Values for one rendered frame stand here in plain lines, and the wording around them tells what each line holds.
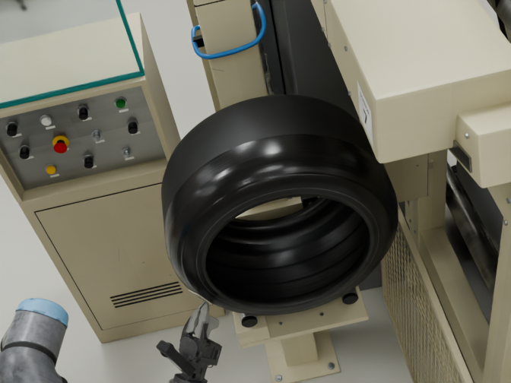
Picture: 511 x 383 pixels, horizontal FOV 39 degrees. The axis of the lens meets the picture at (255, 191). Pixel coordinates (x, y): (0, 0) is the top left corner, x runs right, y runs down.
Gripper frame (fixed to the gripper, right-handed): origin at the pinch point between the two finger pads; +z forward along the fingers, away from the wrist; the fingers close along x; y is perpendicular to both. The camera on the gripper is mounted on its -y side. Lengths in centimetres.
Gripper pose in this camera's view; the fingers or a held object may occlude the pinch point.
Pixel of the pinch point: (202, 306)
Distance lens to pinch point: 185.2
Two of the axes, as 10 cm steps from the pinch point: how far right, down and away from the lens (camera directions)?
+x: 6.3, 1.5, -7.6
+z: 2.8, -9.6, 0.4
